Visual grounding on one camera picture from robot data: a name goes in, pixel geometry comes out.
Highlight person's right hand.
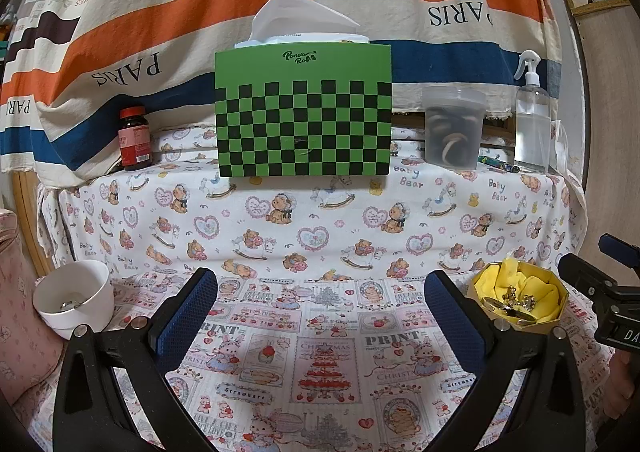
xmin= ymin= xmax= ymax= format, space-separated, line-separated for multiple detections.
xmin=606 ymin=347 xmax=640 ymax=425

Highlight clear plastic container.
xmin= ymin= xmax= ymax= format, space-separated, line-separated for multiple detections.
xmin=422 ymin=86 xmax=488 ymax=169

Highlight metal rings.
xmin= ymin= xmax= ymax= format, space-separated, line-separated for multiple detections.
xmin=481 ymin=297 xmax=533 ymax=322

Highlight pink cushion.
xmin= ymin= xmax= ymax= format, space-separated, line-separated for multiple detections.
xmin=0 ymin=209 xmax=66 ymax=413

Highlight white tissue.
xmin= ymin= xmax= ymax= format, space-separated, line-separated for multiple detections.
xmin=235 ymin=0 xmax=371 ymax=49

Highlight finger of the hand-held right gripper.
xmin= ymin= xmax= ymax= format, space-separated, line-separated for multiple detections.
xmin=557 ymin=253 xmax=618 ymax=305
xmin=598 ymin=233 xmax=640 ymax=279

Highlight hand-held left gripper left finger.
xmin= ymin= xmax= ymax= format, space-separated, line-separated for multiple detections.
xmin=52 ymin=267 xmax=219 ymax=452

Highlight wooden hoop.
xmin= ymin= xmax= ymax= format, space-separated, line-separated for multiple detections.
xmin=11 ymin=171 xmax=53 ymax=275

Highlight green checkered tissue box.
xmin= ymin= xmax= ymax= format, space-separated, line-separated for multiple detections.
xmin=214 ymin=43 xmax=394 ymax=179

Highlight silver charm jewelry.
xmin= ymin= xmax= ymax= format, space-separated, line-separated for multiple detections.
xmin=501 ymin=285 xmax=538 ymax=308

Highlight clear spray bottle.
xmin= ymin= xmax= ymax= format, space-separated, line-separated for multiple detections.
xmin=512 ymin=50 xmax=552 ymax=173

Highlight printed tablecloth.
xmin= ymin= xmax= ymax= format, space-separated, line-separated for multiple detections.
xmin=37 ymin=125 xmax=621 ymax=452

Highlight dark pen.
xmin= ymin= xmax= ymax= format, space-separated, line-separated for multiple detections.
xmin=477 ymin=155 xmax=522 ymax=171

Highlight red label pill bottle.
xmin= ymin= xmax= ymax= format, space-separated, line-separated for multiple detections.
xmin=118 ymin=106 xmax=154 ymax=172

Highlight yellow octagonal box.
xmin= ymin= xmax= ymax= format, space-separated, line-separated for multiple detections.
xmin=467 ymin=259 xmax=568 ymax=333

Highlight yellow cloth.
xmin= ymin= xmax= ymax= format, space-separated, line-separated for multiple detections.
xmin=474 ymin=256 xmax=561 ymax=320

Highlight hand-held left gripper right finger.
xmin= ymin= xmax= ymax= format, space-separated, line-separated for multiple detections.
xmin=424 ymin=270 xmax=586 ymax=452

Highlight white ceramic cup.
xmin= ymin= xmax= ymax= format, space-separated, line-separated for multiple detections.
xmin=32 ymin=259 xmax=116 ymax=340

